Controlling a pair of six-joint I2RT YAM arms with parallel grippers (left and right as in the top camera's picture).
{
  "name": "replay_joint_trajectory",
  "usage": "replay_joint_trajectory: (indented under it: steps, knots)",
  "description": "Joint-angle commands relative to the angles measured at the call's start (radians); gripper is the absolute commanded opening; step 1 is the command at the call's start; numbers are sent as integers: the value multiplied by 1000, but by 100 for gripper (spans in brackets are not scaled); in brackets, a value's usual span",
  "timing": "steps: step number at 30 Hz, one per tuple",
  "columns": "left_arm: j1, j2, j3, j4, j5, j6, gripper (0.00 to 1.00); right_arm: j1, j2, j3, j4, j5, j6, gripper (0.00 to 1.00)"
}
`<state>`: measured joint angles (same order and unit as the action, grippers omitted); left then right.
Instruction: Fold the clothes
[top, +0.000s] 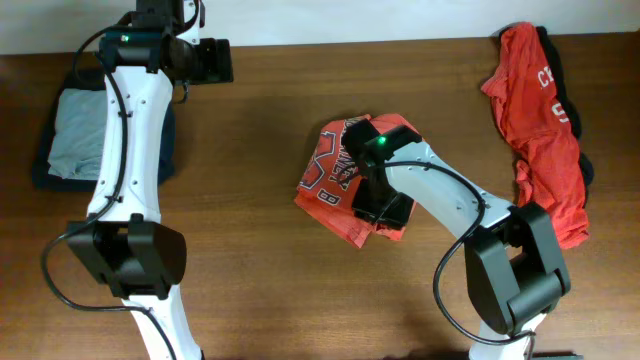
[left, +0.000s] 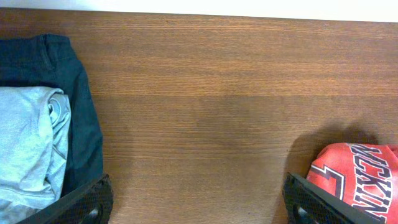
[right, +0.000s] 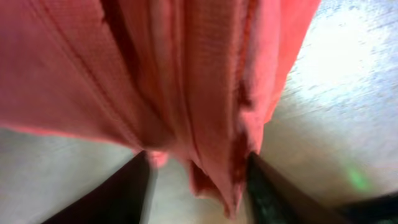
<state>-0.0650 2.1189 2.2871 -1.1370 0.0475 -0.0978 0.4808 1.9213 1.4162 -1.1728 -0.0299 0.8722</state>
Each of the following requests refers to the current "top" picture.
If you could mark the folded grey garment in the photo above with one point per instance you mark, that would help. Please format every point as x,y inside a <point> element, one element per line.
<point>79,126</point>

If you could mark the orange t-shirt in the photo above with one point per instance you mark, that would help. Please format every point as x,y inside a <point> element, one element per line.
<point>321,195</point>

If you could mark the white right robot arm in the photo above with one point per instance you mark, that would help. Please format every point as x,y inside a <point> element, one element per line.
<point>515,271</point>

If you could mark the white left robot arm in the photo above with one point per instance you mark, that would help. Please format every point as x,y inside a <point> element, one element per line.
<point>123,243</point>

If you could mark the folded dark navy garment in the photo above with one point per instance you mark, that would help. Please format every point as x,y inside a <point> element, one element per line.
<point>41,179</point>

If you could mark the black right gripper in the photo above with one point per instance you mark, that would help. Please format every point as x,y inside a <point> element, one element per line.
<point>396,217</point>

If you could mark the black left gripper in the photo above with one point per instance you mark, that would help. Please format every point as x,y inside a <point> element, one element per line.
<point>218,65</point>

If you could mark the black garment under red one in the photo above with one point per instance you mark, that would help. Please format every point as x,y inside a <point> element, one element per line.
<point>565,85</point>

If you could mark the red garment with white letters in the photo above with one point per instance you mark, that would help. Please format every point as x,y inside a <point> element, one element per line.
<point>541,125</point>

